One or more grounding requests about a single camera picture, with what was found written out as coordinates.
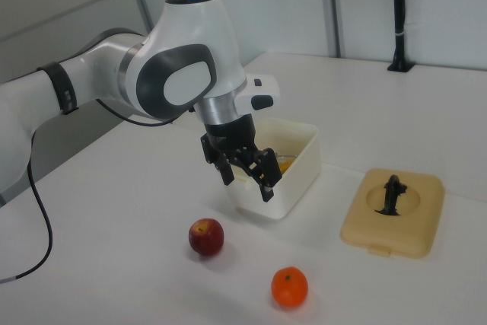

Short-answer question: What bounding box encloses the cream plastic container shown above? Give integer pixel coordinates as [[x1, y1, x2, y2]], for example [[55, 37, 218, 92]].
[[224, 118, 322, 221]]

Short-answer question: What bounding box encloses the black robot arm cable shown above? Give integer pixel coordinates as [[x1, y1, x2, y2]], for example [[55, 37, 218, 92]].
[[0, 97, 176, 285]]

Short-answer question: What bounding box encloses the black lid handle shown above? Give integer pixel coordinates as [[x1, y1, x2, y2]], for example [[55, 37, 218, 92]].
[[374, 174, 409, 217]]

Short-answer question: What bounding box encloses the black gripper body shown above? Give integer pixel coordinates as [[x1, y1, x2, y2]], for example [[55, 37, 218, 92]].
[[200, 111, 259, 168]]

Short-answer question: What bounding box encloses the black cable strap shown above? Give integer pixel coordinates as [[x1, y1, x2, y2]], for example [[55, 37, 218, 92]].
[[37, 62, 80, 116]]

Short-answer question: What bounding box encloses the orange fruit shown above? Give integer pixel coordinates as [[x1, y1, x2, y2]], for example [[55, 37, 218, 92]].
[[270, 266, 309, 309]]

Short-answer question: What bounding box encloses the black camera pole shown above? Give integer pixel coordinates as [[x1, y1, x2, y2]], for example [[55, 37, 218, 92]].
[[387, 0, 416, 73]]

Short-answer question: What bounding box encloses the red apple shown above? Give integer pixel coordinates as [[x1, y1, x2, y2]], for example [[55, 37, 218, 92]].
[[188, 218, 225, 257]]

